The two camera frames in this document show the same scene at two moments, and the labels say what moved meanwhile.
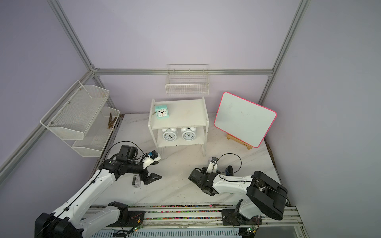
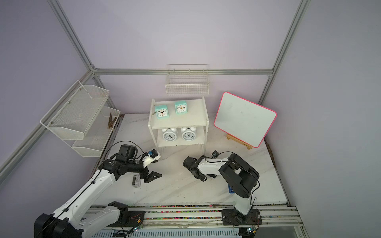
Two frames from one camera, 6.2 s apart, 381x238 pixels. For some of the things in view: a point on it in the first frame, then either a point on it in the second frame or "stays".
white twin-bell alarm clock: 188,134 stays
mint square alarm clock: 161,111 stays
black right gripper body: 204,170 → 199,177
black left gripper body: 143,173 stays
